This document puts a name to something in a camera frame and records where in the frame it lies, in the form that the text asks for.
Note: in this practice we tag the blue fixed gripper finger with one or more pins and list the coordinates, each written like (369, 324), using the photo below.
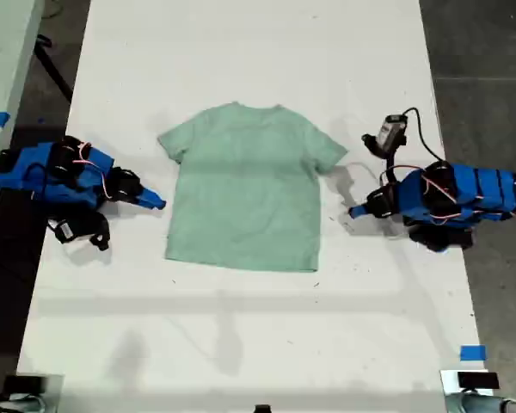
(151, 196)
(359, 208)

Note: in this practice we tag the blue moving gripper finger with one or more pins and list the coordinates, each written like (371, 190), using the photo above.
(144, 205)
(361, 214)

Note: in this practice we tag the pale green t-shirt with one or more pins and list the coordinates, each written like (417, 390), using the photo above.
(245, 193)

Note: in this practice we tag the blue and black robot arm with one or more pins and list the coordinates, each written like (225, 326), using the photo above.
(47, 172)
(464, 193)

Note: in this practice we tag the black stand bar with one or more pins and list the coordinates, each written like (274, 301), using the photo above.
(53, 71)

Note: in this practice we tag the short blue tape strip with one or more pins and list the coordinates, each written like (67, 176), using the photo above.
(473, 353)

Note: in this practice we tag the pale side bench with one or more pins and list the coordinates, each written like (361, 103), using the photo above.
(4, 43)

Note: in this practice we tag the shiny metal plate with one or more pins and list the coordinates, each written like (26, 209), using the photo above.
(449, 383)
(56, 393)

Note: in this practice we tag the small black box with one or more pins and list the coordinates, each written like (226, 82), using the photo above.
(23, 384)
(477, 380)

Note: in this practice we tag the small black object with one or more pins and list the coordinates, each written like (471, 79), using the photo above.
(262, 408)

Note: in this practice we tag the black camera stalk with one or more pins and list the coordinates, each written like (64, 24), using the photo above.
(385, 155)
(92, 226)

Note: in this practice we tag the black camera box grey face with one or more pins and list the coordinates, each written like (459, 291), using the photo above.
(391, 129)

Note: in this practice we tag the black camera box white label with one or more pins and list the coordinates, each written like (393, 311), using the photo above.
(64, 231)

